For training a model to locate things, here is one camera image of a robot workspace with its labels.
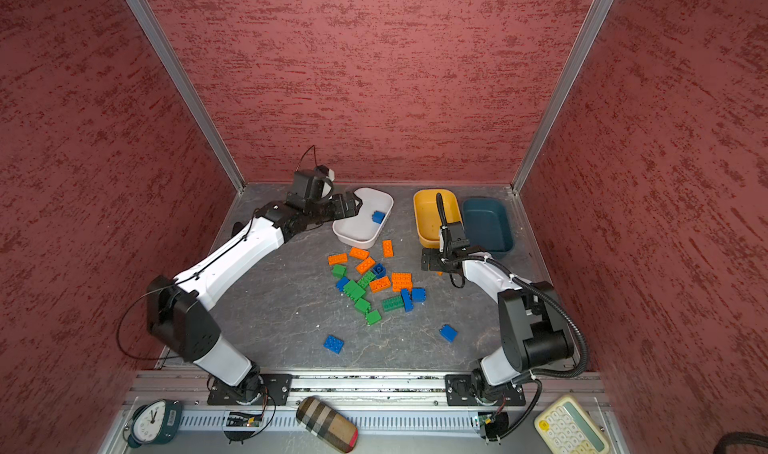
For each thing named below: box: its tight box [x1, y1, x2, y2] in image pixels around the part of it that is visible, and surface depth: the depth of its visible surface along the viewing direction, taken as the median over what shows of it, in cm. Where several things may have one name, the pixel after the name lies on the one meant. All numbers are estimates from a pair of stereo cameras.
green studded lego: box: [357, 271, 376, 288], surface depth 94 cm
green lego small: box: [331, 264, 347, 279], surface depth 96 cm
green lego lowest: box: [365, 310, 382, 326], surface depth 87 cm
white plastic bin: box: [332, 217, 388, 249], surface depth 103 cm
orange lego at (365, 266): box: [356, 257, 376, 275], surface depth 99 cm
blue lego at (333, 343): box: [323, 334, 345, 355], surface depth 82 cm
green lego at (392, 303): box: [382, 296, 404, 312], surface depth 89 cm
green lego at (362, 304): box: [354, 297, 371, 313], surface depth 89 cm
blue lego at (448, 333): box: [439, 324, 459, 343], surface depth 85 cm
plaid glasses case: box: [296, 396, 359, 453], surface depth 68 cm
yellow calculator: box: [534, 394, 611, 454], surface depth 69 cm
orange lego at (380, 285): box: [370, 276, 391, 294], surface depth 94 cm
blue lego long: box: [400, 288, 414, 313], surface depth 89 cm
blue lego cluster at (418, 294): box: [412, 287, 426, 303], surface depth 91 cm
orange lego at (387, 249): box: [382, 240, 395, 258], surface depth 103 cm
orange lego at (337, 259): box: [328, 253, 348, 265], surface depth 100 cm
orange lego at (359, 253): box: [349, 247, 369, 259], surface depth 102 cm
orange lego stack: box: [391, 272, 413, 293], surface depth 95 cm
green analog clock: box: [128, 398, 182, 449], surface depth 68 cm
